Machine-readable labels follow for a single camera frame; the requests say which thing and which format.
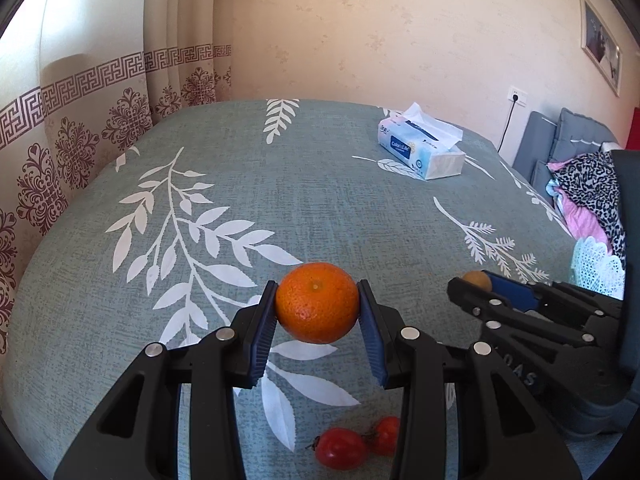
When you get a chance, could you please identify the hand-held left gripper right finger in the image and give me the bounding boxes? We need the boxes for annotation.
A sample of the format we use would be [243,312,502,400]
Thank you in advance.
[356,279,583,480]

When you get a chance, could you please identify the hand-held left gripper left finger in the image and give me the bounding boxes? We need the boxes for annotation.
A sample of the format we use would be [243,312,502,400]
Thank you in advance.
[52,280,279,480]

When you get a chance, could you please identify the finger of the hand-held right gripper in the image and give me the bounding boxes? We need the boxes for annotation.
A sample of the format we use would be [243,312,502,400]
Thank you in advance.
[446,276,623,361]
[481,271,623,323]

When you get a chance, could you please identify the small yellowish brown fruit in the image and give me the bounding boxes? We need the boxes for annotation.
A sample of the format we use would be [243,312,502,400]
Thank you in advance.
[462,270,494,292]

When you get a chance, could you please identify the rough-skinned orange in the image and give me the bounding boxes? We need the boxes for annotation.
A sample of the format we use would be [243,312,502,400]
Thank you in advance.
[275,262,361,345]

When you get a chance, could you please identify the light blue lace-edged basket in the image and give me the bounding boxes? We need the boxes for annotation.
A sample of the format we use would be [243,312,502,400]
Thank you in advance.
[570,237,627,302]

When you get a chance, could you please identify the pink cloth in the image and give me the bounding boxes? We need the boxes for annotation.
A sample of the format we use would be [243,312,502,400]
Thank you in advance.
[546,160,615,257]

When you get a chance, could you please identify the small red tomato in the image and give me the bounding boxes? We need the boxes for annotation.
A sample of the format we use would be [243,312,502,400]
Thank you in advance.
[369,415,402,457]

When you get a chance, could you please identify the large red tomato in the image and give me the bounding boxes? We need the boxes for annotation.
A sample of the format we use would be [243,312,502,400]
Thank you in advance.
[307,427,371,471]

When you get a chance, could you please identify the leopard print cloth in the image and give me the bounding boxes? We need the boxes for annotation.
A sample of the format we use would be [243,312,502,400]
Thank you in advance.
[547,150,627,272]

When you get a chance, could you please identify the grey leaf-print tablecloth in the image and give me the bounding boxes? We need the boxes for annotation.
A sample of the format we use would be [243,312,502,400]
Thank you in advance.
[0,97,626,480]

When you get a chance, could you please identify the blue white tissue box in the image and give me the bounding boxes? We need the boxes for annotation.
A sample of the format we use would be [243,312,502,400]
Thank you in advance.
[377,102,465,181]

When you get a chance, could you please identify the red object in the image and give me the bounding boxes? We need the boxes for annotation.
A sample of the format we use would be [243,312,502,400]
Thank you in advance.
[624,106,640,152]

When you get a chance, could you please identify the beige patterned curtain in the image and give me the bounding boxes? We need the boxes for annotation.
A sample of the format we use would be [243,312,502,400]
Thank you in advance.
[0,0,281,361]

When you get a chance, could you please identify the black power cable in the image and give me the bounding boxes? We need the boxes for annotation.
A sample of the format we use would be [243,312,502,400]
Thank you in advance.
[497,102,517,154]

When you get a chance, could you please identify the framed wall picture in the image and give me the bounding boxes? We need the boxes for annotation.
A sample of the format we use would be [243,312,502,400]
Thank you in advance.
[578,0,622,97]

